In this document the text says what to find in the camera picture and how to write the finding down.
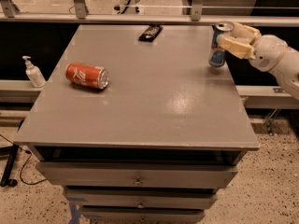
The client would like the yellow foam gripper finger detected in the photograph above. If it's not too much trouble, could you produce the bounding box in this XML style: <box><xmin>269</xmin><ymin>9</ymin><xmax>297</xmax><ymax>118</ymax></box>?
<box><xmin>231</xmin><ymin>22</ymin><xmax>261</xmax><ymax>44</ymax></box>
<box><xmin>217</xmin><ymin>35</ymin><xmax>255</xmax><ymax>59</ymax></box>

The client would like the blue silver redbull can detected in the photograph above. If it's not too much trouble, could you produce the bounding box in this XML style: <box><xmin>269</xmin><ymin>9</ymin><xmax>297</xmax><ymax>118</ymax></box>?
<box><xmin>208</xmin><ymin>21</ymin><xmax>234</xmax><ymax>68</ymax></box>

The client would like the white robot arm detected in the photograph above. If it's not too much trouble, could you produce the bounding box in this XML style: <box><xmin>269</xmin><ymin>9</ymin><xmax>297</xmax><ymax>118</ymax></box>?
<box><xmin>217</xmin><ymin>22</ymin><xmax>299</xmax><ymax>100</ymax></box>

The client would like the red cola can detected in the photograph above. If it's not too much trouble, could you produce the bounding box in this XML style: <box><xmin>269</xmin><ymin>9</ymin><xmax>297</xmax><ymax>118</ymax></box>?
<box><xmin>65</xmin><ymin>63</ymin><xmax>109</xmax><ymax>90</ymax></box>

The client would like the black snack bar wrapper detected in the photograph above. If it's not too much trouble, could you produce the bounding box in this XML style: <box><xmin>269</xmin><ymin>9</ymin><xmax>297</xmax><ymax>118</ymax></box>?
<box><xmin>138</xmin><ymin>24</ymin><xmax>163</xmax><ymax>42</ymax></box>

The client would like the grey drawer cabinet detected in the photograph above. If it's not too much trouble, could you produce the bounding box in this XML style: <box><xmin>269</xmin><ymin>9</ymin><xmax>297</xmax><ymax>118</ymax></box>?
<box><xmin>13</xmin><ymin>23</ymin><xmax>261</xmax><ymax>224</ymax></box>

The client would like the grey metal railing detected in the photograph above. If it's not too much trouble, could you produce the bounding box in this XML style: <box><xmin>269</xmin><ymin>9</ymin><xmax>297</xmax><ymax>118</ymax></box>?
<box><xmin>0</xmin><ymin>0</ymin><xmax>299</xmax><ymax>27</ymax></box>

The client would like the white pump sanitizer bottle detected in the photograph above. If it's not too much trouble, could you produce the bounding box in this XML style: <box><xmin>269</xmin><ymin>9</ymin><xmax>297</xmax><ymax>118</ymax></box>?
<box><xmin>22</xmin><ymin>56</ymin><xmax>46</xmax><ymax>88</ymax></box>

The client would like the top grey drawer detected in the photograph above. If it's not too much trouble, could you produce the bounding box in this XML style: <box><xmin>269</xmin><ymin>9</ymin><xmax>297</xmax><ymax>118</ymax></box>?
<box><xmin>36</xmin><ymin>162</ymin><xmax>238</xmax><ymax>189</ymax></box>

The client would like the grey drawer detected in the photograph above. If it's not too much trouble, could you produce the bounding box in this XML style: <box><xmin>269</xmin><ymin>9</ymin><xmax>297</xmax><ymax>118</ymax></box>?
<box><xmin>64</xmin><ymin>188</ymin><xmax>217</xmax><ymax>209</ymax></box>
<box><xmin>36</xmin><ymin>162</ymin><xmax>238</xmax><ymax>189</ymax></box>
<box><xmin>80</xmin><ymin>207</ymin><xmax>205</xmax><ymax>223</ymax></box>

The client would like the middle grey drawer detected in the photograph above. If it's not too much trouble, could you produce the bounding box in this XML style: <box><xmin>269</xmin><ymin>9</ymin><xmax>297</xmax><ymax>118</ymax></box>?
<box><xmin>64</xmin><ymin>188</ymin><xmax>217</xmax><ymax>209</ymax></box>

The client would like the bottom grey drawer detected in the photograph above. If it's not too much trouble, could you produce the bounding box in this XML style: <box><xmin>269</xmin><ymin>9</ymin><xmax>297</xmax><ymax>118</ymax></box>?
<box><xmin>80</xmin><ymin>207</ymin><xmax>205</xmax><ymax>223</ymax></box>

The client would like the black stand leg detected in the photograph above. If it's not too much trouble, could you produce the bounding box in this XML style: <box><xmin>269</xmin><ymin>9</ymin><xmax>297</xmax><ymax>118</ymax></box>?
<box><xmin>0</xmin><ymin>145</ymin><xmax>19</xmax><ymax>188</ymax></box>

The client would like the metal bracket on ledge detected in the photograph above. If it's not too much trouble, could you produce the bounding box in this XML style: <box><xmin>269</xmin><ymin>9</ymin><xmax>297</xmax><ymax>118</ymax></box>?
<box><xmin>273</xmin><ymin>87</ymin><xmax>285</xmax><ymax>93</ymax></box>

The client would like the black floor cable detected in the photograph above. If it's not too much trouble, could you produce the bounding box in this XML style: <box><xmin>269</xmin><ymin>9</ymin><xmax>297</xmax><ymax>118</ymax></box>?
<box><xmin>0</xmin><ymin>133</ymin><xmax>48</xmax><ymax>186</ymax></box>

